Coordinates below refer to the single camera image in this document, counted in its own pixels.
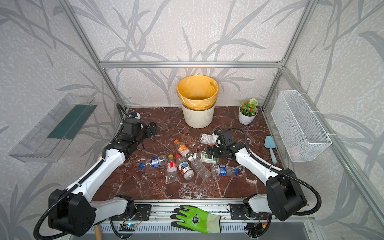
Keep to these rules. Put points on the yellow plastic bin liner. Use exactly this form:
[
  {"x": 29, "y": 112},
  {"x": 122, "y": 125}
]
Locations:
[{"x": 198, "y": 92}]

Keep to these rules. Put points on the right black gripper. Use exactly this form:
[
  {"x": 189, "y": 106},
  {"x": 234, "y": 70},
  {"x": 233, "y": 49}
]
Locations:
[{"x": 212, "y": 151}]

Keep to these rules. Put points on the white ribbed waste bin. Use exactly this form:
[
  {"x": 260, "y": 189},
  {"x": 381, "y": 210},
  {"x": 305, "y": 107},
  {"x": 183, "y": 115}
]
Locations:
[{"x": 198, "y": 119}]

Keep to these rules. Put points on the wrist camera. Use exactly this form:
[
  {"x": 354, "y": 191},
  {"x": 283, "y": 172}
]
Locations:
[
  {"x": 134, "y": 115},
  {"x": 217, "y": 134}
]

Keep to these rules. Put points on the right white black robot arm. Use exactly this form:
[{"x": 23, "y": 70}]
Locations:
[{"x": 286, "y": 195}]

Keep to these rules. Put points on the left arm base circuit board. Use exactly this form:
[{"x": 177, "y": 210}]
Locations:
[{"x": 128, "y": 227}]

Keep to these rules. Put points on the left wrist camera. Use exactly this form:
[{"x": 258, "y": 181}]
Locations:
[{"x": 134, "y": 115}]

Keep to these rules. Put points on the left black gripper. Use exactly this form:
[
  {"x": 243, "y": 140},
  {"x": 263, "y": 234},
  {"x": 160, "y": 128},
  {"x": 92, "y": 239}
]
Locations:
[{"x": 149, "y": 129}]

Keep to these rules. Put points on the green and black work glove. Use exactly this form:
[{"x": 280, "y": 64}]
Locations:
[{"x": 195, "y": 219}]

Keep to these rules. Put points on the white pot with plant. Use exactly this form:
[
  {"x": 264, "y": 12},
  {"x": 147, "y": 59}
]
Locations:
[{"x": 248, "y": 111}]

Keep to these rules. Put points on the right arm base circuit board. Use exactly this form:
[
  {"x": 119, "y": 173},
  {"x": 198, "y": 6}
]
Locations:
[{"x": 256, "y": 228}]

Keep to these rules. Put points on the clear bottle white cap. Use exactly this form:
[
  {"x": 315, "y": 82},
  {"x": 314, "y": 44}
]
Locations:
[{"x": 199, "y": 168}]

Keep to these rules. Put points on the bottle blue label blue cap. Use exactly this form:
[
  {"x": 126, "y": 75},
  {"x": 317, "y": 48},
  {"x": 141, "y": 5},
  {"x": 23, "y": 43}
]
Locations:
[{"x": 156, "y": 162}]

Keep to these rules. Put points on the blue label bottle right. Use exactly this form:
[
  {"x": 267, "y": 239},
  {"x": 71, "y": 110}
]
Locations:
[{"x": 224, "y": 171}]

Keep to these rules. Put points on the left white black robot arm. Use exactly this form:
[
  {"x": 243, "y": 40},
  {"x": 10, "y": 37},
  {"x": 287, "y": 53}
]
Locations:
[{"x": 72, "y": 210}]

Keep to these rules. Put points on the light blue plastic trowel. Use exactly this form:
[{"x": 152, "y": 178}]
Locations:
[{"x": 270, "y": 144}]

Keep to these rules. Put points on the clear acrylic wall shelf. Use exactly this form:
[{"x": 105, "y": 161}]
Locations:
[{"x": 49, "y": 139}]

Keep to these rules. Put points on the red cap white label bottle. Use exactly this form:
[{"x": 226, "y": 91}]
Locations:
[{"x": 184, "y": 167}]

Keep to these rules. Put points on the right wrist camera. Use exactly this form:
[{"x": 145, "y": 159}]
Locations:
[{"x": 217, "y": 134}]

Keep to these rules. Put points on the white wire mesh basket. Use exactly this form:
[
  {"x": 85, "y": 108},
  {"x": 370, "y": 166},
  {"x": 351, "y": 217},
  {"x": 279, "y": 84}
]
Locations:
[{"x": 301, "y": 132}]

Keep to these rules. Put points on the green tea label bottle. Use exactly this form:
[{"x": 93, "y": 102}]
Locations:
[{"x": 205, "y": 158}]

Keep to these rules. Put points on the orange label bottle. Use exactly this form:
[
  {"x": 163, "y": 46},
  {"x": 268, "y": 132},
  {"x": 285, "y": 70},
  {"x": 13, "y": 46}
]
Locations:
[{"x": 183, "y": 149}]

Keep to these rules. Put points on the yellow cap red label bottle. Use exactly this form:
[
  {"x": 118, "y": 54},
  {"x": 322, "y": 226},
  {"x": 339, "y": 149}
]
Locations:
[{"x": 172, "y": 170}]

